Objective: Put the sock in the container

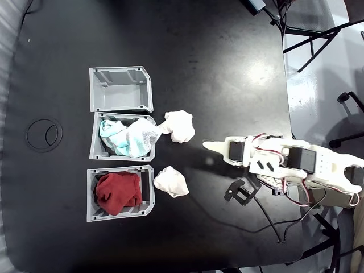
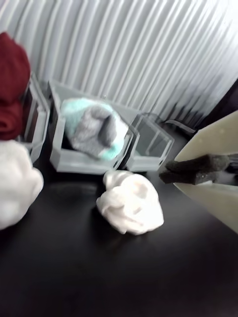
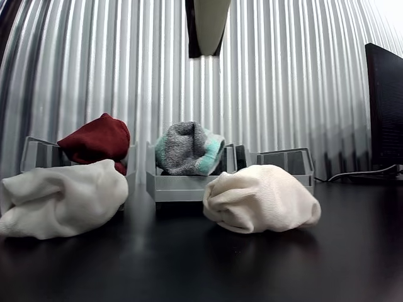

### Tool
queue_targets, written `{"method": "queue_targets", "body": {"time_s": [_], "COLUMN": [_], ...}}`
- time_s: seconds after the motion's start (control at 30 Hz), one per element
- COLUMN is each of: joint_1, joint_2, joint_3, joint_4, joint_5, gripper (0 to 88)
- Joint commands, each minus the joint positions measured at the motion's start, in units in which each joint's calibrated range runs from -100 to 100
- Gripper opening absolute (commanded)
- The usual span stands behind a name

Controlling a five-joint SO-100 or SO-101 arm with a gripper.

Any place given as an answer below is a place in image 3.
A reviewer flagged teal and grey sock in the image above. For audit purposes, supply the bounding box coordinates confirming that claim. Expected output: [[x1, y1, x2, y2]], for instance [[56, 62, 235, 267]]
[[154, 120, 226, 177]]

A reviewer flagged maroon sock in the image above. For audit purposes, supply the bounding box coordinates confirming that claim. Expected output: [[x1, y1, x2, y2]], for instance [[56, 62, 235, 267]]
[[57, 113, 132, 177]]

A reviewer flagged white sock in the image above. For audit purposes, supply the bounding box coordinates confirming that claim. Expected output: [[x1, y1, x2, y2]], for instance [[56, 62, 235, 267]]
[[201, 163, 322, 235], [0, 158, 130, 240]]

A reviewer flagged grey plastic bin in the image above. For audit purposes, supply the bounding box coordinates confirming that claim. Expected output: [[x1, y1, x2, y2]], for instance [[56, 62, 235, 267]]
[[20, 135, 139, 212], [234, 144, 316, 196], [145, 141, 238, 203]]

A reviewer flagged black monitor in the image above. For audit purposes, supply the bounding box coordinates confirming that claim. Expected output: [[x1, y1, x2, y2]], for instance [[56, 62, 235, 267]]
[[364, 42, 403, 170]]

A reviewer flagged grey cable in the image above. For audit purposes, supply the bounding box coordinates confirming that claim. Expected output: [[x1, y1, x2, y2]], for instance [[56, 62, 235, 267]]
[[326, 164, 403, 183]]

